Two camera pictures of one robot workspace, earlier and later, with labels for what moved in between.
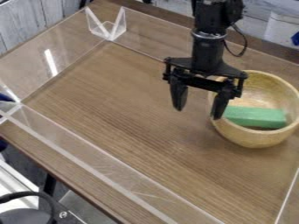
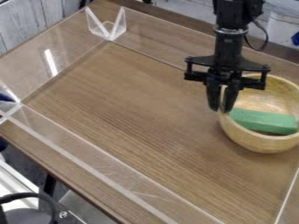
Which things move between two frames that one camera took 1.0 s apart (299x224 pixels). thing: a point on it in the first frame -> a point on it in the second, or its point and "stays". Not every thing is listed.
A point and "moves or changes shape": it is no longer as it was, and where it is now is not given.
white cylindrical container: x=280 y=29 stays
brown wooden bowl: x=265 y=90 moves or changes shape
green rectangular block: x=256 y=115 moves or changes shape
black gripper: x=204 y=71 -> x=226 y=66
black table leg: x=49 y=185 stays
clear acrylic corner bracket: x=106 y=30 stays
